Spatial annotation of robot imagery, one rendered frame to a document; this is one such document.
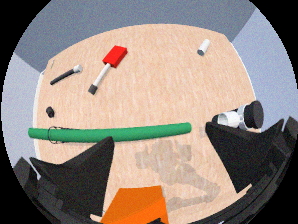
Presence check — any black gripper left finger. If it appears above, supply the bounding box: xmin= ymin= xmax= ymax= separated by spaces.
xmin=29 ymin=137 xmax=116 ymax=217

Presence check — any grey faceted cup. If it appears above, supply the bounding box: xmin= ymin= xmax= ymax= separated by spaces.
xmin=218 ymin=103 xmax=251 ymax=131

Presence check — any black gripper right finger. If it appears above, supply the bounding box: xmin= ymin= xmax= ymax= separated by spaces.
xmin=205 ymin=117 xmax=285 ymax=194

